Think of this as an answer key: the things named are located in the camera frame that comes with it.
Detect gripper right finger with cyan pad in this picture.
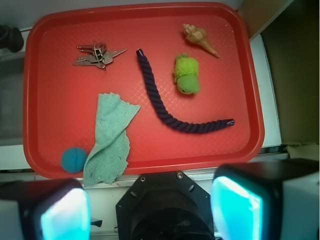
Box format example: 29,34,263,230
210,158,320,240

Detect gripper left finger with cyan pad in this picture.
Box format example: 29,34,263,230
0,178,91,240

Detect blue ball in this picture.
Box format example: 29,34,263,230
61,147,87,174

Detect light green cloth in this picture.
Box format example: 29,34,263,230
83,92,140,187

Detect bunch of metal keys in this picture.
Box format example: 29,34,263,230
72,41,127,71

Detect green plush turtle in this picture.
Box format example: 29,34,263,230
173,53,200,95

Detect red plastic tray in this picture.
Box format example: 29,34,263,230
23,2,265,179

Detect dark object at left edge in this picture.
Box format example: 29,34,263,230
0,25,25,53

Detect tan spiral seashell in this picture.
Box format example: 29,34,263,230
183,24,220,58

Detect dark purple twisted rope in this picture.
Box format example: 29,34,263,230
135,48,236,136

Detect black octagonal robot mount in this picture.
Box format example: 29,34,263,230
115,171,215,240

